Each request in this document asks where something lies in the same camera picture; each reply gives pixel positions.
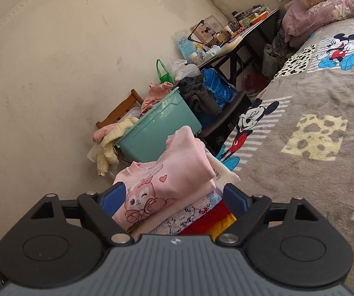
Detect stack of folded colourful clothes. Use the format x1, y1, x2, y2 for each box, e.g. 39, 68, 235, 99
128, 189, 225, 235

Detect wooden stool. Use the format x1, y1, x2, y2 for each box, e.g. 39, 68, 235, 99
96, 89, 145, 129

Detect blue plastic bag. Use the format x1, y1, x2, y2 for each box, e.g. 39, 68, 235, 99
200, 68, 238, 127

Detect salmon pink garment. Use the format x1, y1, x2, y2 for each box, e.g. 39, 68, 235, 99
141, 82, 174, 113

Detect dark desk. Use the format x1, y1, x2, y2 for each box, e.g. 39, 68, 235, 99
195, 6, 280, 88

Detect small desk clutter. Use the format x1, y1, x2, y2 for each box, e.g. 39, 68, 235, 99
232, 4, 271, 27

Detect mauve pillow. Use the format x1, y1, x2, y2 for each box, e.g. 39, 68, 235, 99
281, 0, 317, 49

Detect black chair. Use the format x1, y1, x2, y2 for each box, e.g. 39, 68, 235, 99
195, 90, 253, 158

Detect pale yellow garment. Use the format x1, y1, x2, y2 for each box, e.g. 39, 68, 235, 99
97, 117, 139, 178

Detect green plastic storage bin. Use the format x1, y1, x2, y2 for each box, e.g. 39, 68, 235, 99
115, 87, 203, 164

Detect blue white plastic packet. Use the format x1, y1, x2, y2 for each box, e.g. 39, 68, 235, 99
173, 29, 196, 60

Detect picture frame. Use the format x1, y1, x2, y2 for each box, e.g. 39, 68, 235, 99
192, 15, 225, 42

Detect dark grey clothes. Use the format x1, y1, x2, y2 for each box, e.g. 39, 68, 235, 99
175, 75, 224, 118

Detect red bag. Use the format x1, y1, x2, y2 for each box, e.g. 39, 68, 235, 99
245, 73, 270, 94

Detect white printed garment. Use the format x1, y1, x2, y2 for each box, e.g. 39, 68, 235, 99
206, 152, 242, 190

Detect white plastic bag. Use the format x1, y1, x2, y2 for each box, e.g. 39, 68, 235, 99
168, 58, 201, 80

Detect dark clothes pile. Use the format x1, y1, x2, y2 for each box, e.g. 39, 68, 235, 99
271, 18, 296, 57

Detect pink sweatshirt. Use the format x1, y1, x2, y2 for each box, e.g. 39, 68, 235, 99
112, 126, 217, 233

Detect cartoon mouse printed blanket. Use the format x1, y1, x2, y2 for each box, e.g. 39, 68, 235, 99
214, 14, 354, 296

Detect light pink garment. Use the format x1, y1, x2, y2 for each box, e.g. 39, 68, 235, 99
92, 123, 117, 144

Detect green tote bag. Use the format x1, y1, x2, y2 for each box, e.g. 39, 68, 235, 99
155, 59, 175, 84

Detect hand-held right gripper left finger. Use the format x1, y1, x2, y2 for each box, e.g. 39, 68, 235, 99
26, 182, 135, 247

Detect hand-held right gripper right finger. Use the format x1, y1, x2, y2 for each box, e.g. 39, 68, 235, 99
215, 183, 319, 247

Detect red yellow striped garment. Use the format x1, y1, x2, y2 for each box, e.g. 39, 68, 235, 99
178, 200, 237, 241

